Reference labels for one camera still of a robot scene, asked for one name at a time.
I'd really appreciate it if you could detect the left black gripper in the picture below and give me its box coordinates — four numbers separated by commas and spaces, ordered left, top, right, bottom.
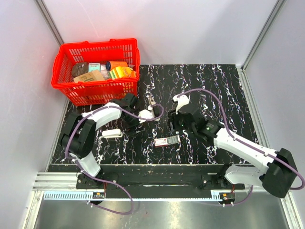
122, 108, 146, 137

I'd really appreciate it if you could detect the red white staple box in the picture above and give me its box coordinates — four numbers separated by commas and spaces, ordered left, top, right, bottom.
154, 135, 181, 147

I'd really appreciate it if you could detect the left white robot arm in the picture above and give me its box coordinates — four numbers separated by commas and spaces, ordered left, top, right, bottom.
59, 93, 140, 189

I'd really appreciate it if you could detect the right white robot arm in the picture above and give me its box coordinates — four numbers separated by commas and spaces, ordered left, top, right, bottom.
168, 105, 297, 198

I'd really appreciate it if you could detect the yellow orange snack box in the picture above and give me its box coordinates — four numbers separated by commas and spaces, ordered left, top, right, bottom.
109, 66, 136, 79

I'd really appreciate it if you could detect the brown cardboard box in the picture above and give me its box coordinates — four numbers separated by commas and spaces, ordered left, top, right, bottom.
74, 70, 105, 83

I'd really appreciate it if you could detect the pink white small box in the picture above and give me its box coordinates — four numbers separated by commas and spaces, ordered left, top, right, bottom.
100, 64, 109, 79

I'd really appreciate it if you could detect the orange bottle blue cap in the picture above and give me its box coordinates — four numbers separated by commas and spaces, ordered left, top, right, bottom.
105, 61, 129, 71

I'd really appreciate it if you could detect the teal white box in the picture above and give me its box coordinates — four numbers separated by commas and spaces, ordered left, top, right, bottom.
88, 63, 101, 72

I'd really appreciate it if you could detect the red plastic shopping basket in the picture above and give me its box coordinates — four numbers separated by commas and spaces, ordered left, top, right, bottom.
51, 38, 141, 106

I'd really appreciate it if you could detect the brown round cookie pack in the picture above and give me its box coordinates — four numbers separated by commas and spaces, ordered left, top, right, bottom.
71, 62, 89, 78

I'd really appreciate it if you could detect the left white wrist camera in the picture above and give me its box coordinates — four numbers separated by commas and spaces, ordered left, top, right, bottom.
138, 105, 154, 124

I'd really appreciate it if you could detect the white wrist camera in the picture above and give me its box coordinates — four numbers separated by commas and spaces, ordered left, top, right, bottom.
138, 105, 154, 124
173, 95, 189, 114

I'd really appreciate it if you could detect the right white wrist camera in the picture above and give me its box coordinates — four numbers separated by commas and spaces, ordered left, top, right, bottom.
173, 95, 189, 114

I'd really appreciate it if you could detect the aluminium frame rail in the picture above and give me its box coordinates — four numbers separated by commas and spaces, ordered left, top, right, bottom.
30, 172, 293, 193

